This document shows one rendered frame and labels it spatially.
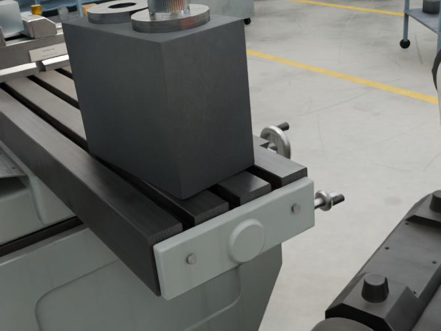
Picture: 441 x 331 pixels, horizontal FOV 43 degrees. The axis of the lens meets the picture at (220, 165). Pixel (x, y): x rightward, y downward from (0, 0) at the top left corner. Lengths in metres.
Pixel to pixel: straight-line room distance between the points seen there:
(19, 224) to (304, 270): 1.34
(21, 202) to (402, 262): 0.75
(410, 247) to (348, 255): 0.99
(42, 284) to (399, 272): 0.69
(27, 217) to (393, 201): 1.85
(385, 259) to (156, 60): 0.77
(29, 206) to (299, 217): 0.52
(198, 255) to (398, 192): 2.09
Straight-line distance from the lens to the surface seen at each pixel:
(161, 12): 0.64
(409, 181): 2.77
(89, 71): 0.74
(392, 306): 1.08
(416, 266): 1.21
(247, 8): 5.99
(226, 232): 0.64
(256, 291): 1.42
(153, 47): 0.60
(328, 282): 2.10
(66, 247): 1.08
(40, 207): 1.02
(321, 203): 1.45
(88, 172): 0.77
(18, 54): 1.29
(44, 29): 1.29
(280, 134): 1.44
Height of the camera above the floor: 1.31
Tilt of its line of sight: 26 degrees down
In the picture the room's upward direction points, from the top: 6 degrees counter-clockwise
